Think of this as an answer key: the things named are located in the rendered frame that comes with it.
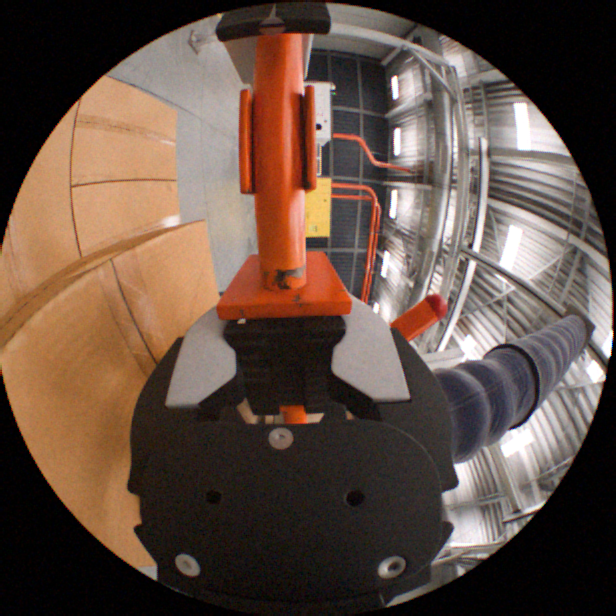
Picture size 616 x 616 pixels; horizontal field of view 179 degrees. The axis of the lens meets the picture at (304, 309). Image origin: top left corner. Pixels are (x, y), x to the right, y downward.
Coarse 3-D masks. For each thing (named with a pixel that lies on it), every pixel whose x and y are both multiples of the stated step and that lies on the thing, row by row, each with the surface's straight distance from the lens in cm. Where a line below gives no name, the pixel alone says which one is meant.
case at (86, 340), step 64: (128, 256) 18; (192, 256) 28; (0, 320) 46; (64, 320) 14; (128, 320) 18; (192, 320) 27; (64, 384) 15; (128, 384) 18; (64, 448) 15; (128, 448) 19; (128, 512) 20
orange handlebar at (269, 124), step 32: (256, 64) 11; (288, 64) 11; (256, 96) 10; (288, 96) 9; (256, 128) 9; (288, 128) 9; (256, 160) 9; (288, 160) 8; (256, 192) 9; (288, 192) 8; (256, 224) 9; (288, 224) 8; (288, 256) 8; (288, 288) 9; (288, 416) 17
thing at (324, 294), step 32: (256, 256) 15; (320, 256) 14; (256, 288) 9; (320, 288) 9; (256, 320) 9; (288, 320) 8; (320, 320) 8; (256, 352) 9; (288, 352) 10; (320, 352) 9; (256, 384) 10; (288, 384) 11; (320, 384) 10
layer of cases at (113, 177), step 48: (96, 96) 82; (144, 96) 100; (48, 144) 66; (96, 144) 75; (144, 144) 92; (48, 192) 62; (96, 192) 70; (144, 192) 86; (48, 240) 59; (96, 240) 66; (0, 288) 54
